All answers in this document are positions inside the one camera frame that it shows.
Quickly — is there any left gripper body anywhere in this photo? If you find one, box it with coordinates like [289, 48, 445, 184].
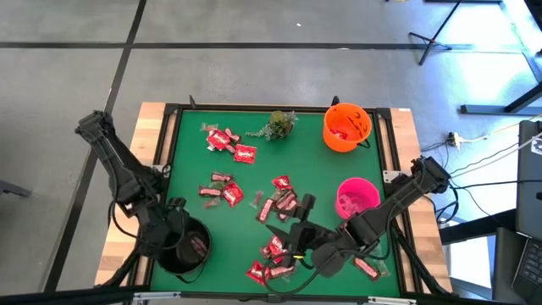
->
[163, 207, 191, 242]

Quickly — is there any grey furniture leg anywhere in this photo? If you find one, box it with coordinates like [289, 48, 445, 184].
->
[0, 179, 33, 198]

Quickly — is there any black jack-o-lantern bucket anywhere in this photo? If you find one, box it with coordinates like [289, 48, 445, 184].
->
[153, 216, 213, 285]

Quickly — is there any black desk frame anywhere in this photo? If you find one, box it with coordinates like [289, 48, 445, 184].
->
[460, 0, 542, 117]

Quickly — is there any black table frame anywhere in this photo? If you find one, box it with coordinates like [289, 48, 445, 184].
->
[126, 101, 424, 304]

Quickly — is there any orange jack-o-lantern bucket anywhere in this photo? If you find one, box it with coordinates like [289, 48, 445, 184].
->
[322, 102, 373, 153]

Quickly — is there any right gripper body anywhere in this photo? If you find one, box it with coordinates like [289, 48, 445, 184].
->
[291, 222, 340, 255]

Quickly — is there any grey laptop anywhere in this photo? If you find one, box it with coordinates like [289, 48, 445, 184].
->
[515, 119, 542, 241]

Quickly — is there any artificial succulent plant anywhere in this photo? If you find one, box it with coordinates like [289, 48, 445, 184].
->
[245, 109, 300, 141]

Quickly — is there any green table mat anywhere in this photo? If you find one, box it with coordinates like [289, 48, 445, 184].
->
[150, 108, 401, 297]

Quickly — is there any black cable bundle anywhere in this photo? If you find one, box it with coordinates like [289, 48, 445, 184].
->
[396, 235, 451, 297]
[99, 236, 166, 289]

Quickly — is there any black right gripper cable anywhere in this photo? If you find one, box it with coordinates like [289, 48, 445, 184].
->
[261, 249, 340, 296]

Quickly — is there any pink plastic bucket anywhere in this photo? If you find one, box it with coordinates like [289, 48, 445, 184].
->
[335, 176, 381, 221]

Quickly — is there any dark grey side table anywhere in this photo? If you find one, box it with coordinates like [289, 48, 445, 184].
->
[492, 226, 530, 305]

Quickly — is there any black tripod stand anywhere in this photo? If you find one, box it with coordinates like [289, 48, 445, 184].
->
[407, 0, 463, 67]

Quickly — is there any white cable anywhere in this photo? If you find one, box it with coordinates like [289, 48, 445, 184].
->
[460, 113, 542, 143]

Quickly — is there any black rig beam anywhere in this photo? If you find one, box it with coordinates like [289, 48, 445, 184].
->
[0, 285, 149, 305]

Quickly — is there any black floor beam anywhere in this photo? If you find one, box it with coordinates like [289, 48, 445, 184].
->
[439, 208, 517, 246]

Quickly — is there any black laptop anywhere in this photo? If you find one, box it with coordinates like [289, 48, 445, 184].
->
[511, 236, 542, 305]

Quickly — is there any silver aluminium extrusion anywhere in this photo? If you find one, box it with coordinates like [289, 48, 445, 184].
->
[367, 296, 418, 305]
[132, 291, 182, 302]

